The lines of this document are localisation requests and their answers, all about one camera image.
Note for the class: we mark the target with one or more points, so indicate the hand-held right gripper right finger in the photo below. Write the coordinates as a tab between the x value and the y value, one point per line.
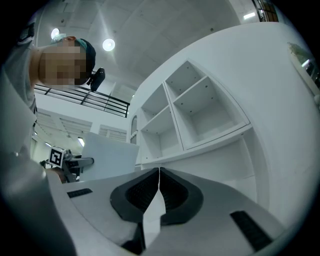
212	220

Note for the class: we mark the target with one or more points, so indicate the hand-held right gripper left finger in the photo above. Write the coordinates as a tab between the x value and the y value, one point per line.
100	215

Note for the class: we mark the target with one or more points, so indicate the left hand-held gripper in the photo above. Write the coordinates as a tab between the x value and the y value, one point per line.
57	157

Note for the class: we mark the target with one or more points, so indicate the white shelving unit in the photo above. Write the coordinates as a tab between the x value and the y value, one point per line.
200	120

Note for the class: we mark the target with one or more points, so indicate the person's left forearm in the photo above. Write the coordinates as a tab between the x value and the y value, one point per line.
56	173

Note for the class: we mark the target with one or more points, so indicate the white louvred panel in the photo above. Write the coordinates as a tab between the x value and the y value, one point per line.
112	132
72	125

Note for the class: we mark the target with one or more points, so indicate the black metal railing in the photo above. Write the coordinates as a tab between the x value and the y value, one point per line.
100	101

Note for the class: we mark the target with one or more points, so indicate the person's grey shirt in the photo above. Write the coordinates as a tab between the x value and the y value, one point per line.
15	125

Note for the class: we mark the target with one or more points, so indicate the person's head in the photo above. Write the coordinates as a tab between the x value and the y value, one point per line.
60	65

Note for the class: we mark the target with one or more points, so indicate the teal head band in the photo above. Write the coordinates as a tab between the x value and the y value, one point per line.
82	43

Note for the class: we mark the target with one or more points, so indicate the round ceiling lamp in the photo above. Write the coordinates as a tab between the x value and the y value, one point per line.
108	44
55	33

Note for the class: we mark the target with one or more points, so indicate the black head-mounted camera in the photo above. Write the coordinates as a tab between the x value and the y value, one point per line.
97	77

